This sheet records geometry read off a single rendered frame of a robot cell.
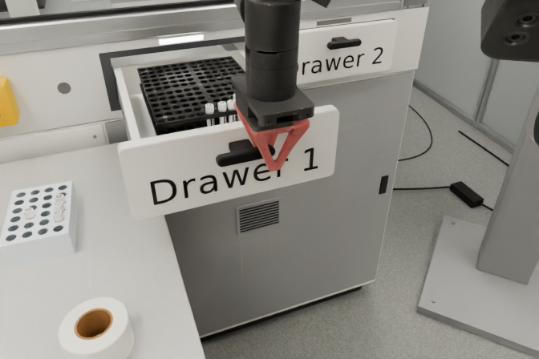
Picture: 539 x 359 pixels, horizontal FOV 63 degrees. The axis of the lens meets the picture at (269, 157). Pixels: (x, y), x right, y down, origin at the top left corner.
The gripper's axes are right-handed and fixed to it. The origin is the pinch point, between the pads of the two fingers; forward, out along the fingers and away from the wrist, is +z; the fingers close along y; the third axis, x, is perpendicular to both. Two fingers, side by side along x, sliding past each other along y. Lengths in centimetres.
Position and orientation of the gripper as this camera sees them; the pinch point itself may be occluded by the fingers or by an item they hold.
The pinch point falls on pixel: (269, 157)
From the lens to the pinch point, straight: 55.3
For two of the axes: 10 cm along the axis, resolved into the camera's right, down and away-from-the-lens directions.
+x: -9.3, 1.9, -3.1
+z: -0.2, 8.2, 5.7
